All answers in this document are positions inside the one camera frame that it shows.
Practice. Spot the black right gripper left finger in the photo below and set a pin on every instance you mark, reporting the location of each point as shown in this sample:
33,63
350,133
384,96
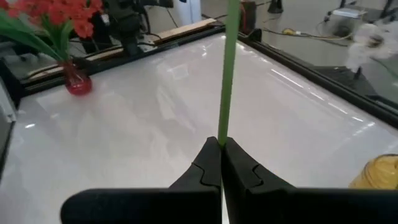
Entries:
140,205

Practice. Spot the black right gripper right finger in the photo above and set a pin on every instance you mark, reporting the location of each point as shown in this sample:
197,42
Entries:
311,205

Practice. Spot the cream tulip flower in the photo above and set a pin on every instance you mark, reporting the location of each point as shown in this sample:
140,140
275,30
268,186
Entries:
229,62

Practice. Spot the white flower bunch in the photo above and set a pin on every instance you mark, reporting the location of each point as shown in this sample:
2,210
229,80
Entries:
370,40

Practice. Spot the red flower bunch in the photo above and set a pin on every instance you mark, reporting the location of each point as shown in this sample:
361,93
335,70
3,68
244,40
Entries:
59,12

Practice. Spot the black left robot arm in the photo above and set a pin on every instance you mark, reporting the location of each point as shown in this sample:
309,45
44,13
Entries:
127,28

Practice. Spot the yellow glass vase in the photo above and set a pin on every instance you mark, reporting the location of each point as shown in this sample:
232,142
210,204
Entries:
379,174

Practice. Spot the red glass vase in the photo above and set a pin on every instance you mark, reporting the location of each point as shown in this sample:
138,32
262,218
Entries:
77,84

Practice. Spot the wooden board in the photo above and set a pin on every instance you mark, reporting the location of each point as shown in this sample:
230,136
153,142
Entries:
186,28

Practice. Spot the black table edge frame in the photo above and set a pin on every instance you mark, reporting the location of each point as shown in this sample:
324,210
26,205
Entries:
373,105

